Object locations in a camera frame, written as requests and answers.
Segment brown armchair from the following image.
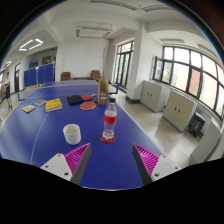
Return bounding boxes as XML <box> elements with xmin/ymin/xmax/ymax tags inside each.
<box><xmin>90</xmin><ymin>69</ymin><xmax>102</xmax><ymax>81</ymax></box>
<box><xmin>60</xmin><ymin>71</ymin><xmax>72</xmax><ymax>82</ymax></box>

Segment folded blue table tennis tables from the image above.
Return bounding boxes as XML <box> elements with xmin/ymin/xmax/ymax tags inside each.
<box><xmin>23</xmin><ymin>63</ymin><xmax>55</xmax><ymax>89</ymax></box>

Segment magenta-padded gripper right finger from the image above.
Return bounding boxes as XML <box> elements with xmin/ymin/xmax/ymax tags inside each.
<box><xmin>131</xmin><ymin>143</ymin><xmax>183</xmax><ymax>186</ymax></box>

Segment person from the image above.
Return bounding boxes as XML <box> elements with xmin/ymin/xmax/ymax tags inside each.
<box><xmin>3</xmin><ymin>71</ymin><xmax>14</xmax><ymax>111</ymax></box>

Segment large yellow book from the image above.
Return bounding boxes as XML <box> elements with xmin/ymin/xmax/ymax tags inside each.
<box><xmin>45</xmin><ymin>97</ymin><xmax>64</xmax><ymax>113</ymax></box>

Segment black bin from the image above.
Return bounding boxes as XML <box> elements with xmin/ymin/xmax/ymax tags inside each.
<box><xmin>187</xmin><ymin>111</ymin><xmax>207</xmax><ymax>138</ymax></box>

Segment clear red-labelled drink bottle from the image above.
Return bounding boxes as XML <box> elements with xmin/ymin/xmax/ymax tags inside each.
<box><xmin>102</xmin><ymin>96</ymin><xmax>118</xmax><ymax>141</ymax></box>

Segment flat round red coaster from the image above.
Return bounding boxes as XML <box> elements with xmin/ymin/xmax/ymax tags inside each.
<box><xmin>100</xmin><ymin>133</ymin><xmax>117</xmax><ymax>145</ymax></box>

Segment dark door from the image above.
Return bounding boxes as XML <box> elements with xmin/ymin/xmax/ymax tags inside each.
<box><xmin>14</xmin><ymin>63</ymin><xmax>22</xmax><ymax>94</ymax></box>

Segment group of ceiling lights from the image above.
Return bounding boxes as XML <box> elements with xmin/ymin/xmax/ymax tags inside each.
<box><xmin>0</xmin><ymin>38</ymin><xmax>45</xmax><ymax>73</ymax></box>

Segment red table tennis paddle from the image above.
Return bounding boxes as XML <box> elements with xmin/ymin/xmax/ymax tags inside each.
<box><xmin>79</xmin><ymin>101</ymin><xmax>98</xmax><ymax>111</ymax></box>
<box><xmin>80</xmin><ymin>93</ymin><xmax>98</xmax><ymax>102</ymax></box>

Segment small yellow booklet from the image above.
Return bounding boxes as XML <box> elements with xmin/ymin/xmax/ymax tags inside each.
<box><xmin>22</xmin><ymin>104</ymin><xmax>37</xmax><ymax>115</ymax></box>

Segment black paddle case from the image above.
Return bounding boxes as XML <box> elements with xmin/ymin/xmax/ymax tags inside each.
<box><xmin>66</xmin><ymin>94</ymin><xmax>84</xmax><ymax>105</ymax></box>

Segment brown cardboard box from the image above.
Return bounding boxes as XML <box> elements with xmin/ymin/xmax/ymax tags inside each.
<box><xmin>97</xmin><ymin>76</ymin><xmax>110</xmax><ymax>106</ymax></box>

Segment white cabinet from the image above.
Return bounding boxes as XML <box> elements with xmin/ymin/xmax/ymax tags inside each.
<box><xmin>139</xmin><ymin>79</ymin><xmax>171</xmax><ymax>113</ymax></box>
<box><xmin>189</xmin><ymin>119</ymin><xmax>224</xmax><ymax>164</ymax></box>
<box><xmin>162</xmin><ymin>89</ymin><xmax>198</xmax><ymax>133</ymax></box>

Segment grey booklet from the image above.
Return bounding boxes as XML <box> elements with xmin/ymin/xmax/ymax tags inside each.
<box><xmin>33</xmin><ymin>99</ymin><xmax>48</xmax><ymax>108</ymax></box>

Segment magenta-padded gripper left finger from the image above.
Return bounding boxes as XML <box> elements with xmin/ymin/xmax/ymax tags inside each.
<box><xmin>39</xmin><ymin>142</ymin><xmax>93</xmax><ymax>186</ymax></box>

